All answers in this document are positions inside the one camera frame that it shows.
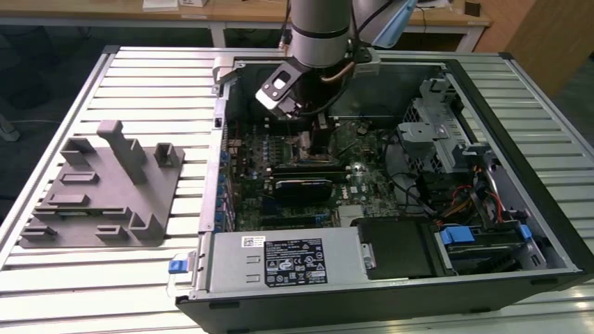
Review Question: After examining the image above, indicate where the CPU socket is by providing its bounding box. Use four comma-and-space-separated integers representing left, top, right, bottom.
287, 135, 335, 165

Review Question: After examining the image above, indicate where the black RAM slot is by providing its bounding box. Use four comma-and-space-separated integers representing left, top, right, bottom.
271, 167, 348, 173
271, 163, 348, 169
271, 171, 348, 178
271, 176, 348, 183

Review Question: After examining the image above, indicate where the small silver chipset heatsink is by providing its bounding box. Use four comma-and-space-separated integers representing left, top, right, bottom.
336, 205, 368, 228

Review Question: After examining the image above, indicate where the black cable brass end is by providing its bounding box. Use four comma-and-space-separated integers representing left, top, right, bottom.
322, 0, 372, 85

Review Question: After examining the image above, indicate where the black camera cable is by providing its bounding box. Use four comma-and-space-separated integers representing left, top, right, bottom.
296, 65, 356, 118

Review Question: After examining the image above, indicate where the yellow orange wire bundle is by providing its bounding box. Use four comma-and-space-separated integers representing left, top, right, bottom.
434, 200, 471, 225

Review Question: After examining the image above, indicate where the grey power supply unit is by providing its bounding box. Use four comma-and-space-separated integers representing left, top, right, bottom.
203, 230, 372, 294

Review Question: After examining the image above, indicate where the wooden desk white frame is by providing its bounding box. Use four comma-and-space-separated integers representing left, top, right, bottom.
0, 0, 494, 53

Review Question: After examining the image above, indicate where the blue plastic latch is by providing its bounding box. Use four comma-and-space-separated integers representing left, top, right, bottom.
169, 253, 193, 276

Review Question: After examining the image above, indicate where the black plastic shroud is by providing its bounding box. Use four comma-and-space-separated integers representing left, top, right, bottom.
355, 217, 450, 281

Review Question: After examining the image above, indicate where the metal corner bracket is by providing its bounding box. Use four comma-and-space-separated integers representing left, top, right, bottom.
212, 56, 239, 86

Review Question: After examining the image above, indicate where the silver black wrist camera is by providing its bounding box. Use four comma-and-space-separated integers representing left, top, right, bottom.
253, 61, 306, 121

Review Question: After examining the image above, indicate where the wooden cabinet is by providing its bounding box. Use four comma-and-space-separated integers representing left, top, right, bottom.
472, 0, 594, 99

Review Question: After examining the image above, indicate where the black open PC case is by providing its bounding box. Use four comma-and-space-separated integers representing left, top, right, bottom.
165, 51, 594, 334

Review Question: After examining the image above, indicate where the thin cable metal plug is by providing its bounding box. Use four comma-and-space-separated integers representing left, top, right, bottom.
279, 0, 292, 49

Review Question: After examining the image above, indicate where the grey metal drive cage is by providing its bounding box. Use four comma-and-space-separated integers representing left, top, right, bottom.
396, 78, 494, 175

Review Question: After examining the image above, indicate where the small black graphics card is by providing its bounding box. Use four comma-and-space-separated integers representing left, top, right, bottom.
272, 178, 334, 203

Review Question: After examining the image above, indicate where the black wire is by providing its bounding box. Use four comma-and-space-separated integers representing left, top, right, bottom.
388, 172, 440, 218

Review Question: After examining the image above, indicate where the silver CPU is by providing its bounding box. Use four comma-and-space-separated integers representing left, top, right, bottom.
298, 130, 318, 156

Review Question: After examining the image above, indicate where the red wire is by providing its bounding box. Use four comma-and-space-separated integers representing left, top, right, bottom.
452, 185, 507, 224

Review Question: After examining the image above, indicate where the hard disk in blue carrier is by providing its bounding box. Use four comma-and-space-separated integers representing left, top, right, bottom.
434, 224, 550, 276

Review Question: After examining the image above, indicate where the green motherboard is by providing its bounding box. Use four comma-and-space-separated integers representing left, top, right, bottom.
220, 117, 406, 233

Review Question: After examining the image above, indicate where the grey parts rack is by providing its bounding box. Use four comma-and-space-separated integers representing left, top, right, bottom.
17, 120, 187, 250

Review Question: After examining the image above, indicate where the grey furniture foot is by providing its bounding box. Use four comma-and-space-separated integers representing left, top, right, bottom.
0, 113, 20, 143

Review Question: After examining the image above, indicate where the black expansion slot blue end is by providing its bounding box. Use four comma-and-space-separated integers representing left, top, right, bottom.
257, 214, 327, 227

